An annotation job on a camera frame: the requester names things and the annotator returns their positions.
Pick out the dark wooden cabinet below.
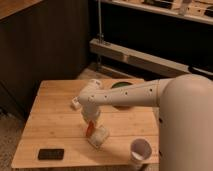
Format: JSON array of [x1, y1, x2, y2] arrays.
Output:
[[0, 0, 89, 118]]

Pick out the wooden table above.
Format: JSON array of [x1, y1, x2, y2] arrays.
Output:
[[12, 80, 158, 169]]

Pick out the green bowl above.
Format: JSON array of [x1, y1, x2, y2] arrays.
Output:
[[110, 81, 138, 109]]

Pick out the black rectangular sponge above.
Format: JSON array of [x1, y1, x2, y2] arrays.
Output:
[[38, 149, 64, 160]]

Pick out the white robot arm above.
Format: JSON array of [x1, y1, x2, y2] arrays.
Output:
[[78, 74, 213, 171]]

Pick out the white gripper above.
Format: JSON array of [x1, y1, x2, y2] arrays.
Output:
[[81, 106, 101, 134]]

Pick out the metal shelf frame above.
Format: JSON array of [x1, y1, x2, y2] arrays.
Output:
[[89, 0, 213, 80]]

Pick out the white bottle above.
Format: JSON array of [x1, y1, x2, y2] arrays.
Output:
[[71, 97, 81, 110]]

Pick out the white paper cup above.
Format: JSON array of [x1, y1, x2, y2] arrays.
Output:
[[130, 138, 152, 166]]

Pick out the red pepper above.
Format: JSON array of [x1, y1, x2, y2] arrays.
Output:
[[86, 121, 95, 138]]

